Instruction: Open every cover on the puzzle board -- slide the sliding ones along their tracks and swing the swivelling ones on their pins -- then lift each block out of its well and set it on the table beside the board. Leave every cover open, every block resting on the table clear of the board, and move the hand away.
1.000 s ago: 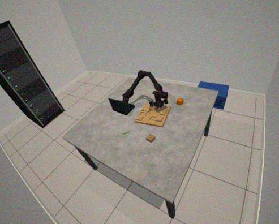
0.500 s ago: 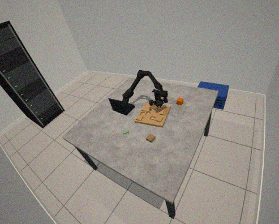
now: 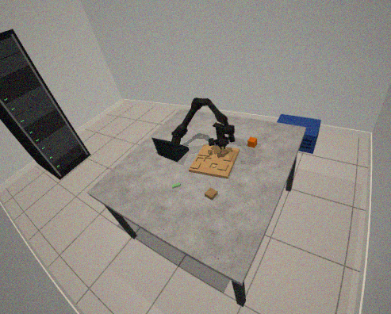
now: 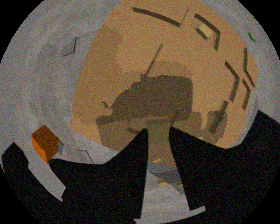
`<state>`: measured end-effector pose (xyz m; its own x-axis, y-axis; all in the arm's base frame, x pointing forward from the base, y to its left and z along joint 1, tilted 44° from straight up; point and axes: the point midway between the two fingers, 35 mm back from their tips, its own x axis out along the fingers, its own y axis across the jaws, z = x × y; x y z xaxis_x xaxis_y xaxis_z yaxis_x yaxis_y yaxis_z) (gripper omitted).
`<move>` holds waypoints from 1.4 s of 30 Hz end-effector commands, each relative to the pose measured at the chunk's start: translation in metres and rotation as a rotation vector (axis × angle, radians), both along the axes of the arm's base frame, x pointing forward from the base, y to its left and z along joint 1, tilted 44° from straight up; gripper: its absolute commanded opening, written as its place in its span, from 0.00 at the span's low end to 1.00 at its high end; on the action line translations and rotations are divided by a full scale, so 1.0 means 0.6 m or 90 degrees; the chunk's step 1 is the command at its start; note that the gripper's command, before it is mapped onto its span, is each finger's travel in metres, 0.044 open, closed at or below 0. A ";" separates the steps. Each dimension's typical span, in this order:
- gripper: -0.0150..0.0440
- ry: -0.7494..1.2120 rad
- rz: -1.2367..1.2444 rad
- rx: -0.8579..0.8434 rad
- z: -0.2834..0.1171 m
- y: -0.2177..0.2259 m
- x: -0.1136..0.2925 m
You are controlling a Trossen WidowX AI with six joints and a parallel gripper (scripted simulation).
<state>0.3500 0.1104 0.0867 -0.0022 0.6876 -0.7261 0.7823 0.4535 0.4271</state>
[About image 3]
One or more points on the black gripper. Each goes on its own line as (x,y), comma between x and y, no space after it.
(212,141)

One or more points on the orange cube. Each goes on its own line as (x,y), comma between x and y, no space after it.
(251,142)

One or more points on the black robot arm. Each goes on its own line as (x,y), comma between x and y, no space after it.
(224,127)

